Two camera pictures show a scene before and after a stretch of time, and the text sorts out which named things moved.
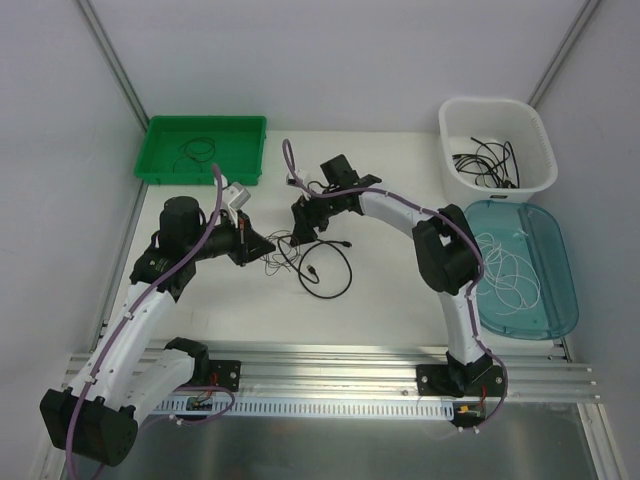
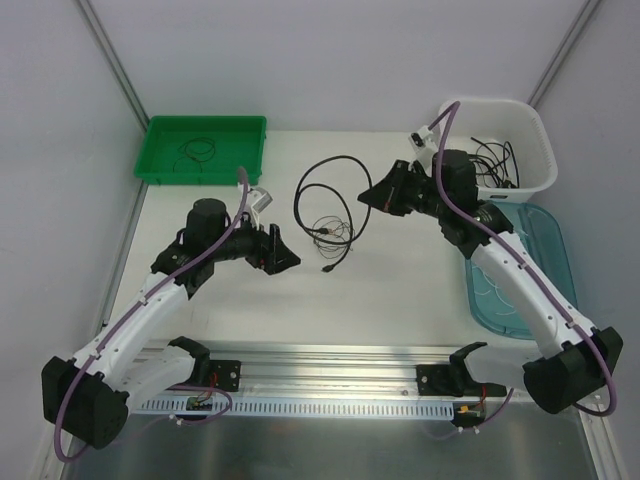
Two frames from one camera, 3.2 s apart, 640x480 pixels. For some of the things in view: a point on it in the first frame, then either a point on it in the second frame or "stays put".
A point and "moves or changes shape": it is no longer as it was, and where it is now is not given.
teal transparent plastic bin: [528, 290] stays put
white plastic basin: [493, 150] stays put
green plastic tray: [181, 150] stays put
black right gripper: [307, 220] -> [400, 186]
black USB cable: [328, 241] -> [353, 236]
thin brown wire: [286, 251] moves or changes shape
